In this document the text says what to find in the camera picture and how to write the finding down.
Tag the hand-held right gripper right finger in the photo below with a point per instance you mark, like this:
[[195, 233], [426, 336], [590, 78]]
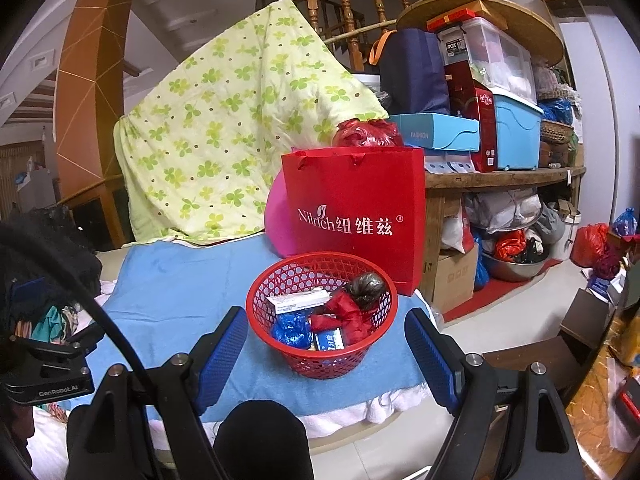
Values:
[[432, 355]]

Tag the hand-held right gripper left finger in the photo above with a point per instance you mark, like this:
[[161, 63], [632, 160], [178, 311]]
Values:
[[222, 355]]

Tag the blue foil wrapper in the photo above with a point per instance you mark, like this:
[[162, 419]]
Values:
[[292, 330]]

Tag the long white box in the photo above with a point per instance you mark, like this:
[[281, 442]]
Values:
[[295, 301]]

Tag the red fabric bow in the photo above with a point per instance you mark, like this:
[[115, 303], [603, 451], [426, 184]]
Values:
[[350, 312]]

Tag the dark wrapper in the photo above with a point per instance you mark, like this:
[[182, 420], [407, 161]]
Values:
[[365, 285]]

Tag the red plastic mesh basket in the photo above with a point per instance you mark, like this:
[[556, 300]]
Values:
[[325, 365]]

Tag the blue and white box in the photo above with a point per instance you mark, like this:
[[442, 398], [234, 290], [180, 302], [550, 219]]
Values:
[[330, 340]]

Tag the small red box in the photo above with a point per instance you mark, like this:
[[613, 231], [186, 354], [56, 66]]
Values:
[[322, 322]]

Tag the teal cloth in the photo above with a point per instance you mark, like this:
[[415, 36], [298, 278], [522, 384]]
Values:
[[57, 322]]

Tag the brown cardboard box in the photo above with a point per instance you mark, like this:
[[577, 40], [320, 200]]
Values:
[[452, 280]]

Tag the light blue towel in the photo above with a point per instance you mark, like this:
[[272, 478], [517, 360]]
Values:
[[175, 290]]

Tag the blue plastic bag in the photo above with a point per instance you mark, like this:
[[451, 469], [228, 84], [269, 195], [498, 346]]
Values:
[[481, 272], [625, 222]]

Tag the white fleece blanket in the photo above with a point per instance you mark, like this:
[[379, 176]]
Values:
[[350, 417]]

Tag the metal basin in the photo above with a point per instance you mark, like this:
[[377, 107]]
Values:
[[505, 270]]

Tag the orange-red plastic bag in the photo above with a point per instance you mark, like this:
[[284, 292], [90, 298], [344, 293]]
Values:
[[510, 245]]

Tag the black furry garment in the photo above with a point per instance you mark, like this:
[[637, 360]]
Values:
[[45, 250]]

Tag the pink pillow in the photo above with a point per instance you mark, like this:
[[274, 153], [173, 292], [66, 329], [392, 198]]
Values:
[[277, 220]]

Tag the dark brown box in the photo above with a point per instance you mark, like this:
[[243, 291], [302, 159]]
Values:
[[587, 317]]

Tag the grey bag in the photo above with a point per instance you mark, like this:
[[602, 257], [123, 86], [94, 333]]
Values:
[[500, 210]]

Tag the red paper shopping bag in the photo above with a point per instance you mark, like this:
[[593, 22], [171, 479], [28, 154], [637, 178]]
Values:
[[350, 195]]

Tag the white bucket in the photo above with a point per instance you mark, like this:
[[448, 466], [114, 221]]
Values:
[[570, 235]]

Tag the wooden table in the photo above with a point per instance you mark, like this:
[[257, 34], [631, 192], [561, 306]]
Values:
[[500, 178]]

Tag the red plastic bag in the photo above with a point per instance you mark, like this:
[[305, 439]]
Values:
[[365, 135], [590, 245]]

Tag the wooden lattice door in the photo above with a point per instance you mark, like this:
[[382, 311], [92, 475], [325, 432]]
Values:
[[20, 175]]

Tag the green clover print quilt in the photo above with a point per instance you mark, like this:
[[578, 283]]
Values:
[[225, 135]]

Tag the light blue cardboard box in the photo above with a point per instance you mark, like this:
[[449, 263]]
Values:
[[440, 132]]

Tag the tall red box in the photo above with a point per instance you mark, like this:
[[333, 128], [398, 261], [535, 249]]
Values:
[[475, 120]]

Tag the light blue storage bin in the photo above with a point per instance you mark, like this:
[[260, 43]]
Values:
[[517, 130]]

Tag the wicker basket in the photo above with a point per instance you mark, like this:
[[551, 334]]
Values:
[[555, 132]]

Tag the brown wooden pillar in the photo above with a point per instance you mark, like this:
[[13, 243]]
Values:
[[90, 85]]

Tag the clear plastic storage bin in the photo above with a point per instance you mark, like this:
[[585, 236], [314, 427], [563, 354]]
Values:
[[500, 55]]

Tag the flat orange-red box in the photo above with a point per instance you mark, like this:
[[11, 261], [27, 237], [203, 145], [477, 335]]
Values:
[[450, 19]]

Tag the round wooden tabletop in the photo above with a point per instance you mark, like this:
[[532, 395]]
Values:
[[530, 20]]

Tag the wooden stair railing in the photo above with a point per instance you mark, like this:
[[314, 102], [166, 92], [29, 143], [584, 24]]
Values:
[[350, 5]]

